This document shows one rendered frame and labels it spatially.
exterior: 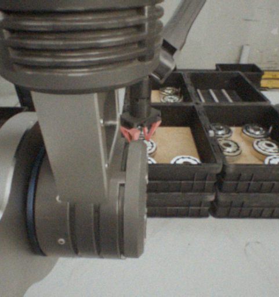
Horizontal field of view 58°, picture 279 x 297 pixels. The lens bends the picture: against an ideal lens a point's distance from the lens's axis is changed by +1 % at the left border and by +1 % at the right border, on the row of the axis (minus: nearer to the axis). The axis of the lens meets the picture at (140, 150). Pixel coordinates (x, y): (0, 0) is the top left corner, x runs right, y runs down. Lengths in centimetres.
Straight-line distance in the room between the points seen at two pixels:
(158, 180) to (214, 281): 30
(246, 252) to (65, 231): 64
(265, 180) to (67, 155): 67
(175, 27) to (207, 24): 355
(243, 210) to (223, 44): 359
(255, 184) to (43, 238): 65
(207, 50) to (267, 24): 86
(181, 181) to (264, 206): 29
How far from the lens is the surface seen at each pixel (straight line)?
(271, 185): 83
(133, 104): 64
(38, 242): 29
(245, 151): 98
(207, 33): 419
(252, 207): 87
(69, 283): 76
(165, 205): 80
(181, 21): 64
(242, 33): 431
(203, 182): 75
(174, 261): 77
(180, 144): 95
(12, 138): 26
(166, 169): 68
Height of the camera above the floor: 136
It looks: 36 degrees down
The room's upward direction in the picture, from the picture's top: straight up
